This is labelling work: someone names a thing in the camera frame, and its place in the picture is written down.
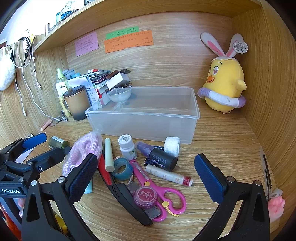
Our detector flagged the green glass bottle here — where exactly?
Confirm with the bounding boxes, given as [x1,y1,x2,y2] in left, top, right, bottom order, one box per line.
[49,136,70,149]

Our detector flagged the pink rope bundle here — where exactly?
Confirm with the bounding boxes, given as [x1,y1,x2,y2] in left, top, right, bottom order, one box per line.
[62,130,103,177]

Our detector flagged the pale yellow glue stick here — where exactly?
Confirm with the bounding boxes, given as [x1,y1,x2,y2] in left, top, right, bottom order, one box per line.
[104,138,115,173]

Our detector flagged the teal tape roll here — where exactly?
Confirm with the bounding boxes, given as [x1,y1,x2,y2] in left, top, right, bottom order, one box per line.
[111,158,133,181]

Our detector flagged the white pill bottle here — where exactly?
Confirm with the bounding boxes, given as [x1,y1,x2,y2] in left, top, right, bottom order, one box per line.
[118,134,137,161]

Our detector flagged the pink scissors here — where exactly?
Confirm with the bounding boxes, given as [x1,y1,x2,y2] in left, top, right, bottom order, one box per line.
[129,160,187,222]

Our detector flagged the red black lint brush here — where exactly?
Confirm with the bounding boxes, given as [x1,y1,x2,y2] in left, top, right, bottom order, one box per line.
[98,154,153,226]

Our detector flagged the cream lip balm tube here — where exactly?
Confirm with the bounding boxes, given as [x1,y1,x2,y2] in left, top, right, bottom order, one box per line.
[145,165,193,187]

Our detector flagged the purple black spray bottle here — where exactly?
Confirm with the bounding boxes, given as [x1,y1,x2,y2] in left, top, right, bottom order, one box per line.
[135,141,178,171]

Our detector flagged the pink round compact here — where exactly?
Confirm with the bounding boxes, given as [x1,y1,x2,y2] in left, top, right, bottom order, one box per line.
[133,186,157,208]

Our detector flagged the white bandage roll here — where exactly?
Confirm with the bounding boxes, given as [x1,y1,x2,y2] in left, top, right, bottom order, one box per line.
[164,137,180,157]

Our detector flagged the light blue white tube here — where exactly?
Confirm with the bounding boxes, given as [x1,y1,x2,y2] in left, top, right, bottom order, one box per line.
[84,179,93,194]

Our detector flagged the pink pen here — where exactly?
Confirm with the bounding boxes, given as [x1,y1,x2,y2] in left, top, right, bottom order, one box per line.
[39,119,52,133]

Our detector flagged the pink toy paw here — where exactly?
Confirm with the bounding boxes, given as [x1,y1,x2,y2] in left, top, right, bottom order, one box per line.
[268,196,285,223]

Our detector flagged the brown lidded mug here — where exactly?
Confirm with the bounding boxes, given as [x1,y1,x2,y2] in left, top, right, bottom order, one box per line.
[62,85,91,121]

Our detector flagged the white paper sheet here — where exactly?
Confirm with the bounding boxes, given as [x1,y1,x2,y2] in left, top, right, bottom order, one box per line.
[68,76,99,105]

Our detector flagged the green spray bottle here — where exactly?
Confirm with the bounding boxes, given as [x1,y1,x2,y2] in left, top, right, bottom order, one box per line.
[56,68,69,96]

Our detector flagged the white fluffy bag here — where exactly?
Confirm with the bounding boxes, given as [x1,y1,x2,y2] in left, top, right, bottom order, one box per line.
[0,47,16,91]

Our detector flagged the stack of books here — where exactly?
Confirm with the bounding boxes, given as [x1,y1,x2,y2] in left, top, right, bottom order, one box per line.
[87,68,131,98]

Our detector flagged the white box on books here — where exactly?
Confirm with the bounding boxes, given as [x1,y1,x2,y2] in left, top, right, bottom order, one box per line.
[106,72,130,90]

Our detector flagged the pink sticky note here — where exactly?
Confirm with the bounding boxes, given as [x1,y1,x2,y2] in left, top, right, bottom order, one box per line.
[74,32,99,57]

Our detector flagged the clear plastic storage bin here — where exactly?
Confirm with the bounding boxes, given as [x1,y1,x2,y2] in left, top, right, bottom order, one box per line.
[85,86,200,144]

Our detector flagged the yellow chick plush toy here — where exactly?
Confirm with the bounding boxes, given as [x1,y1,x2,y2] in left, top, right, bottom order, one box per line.
[198,33,248,113]

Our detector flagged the green sticky note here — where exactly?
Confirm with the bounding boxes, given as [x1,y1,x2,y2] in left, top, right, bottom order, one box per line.
[106,26,139,40]

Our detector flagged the orange sticky note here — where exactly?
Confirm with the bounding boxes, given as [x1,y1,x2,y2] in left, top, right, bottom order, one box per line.
[104,30,154,53]

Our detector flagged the white charging cable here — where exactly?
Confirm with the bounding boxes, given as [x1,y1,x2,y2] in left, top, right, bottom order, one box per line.
[11,37,61,122]

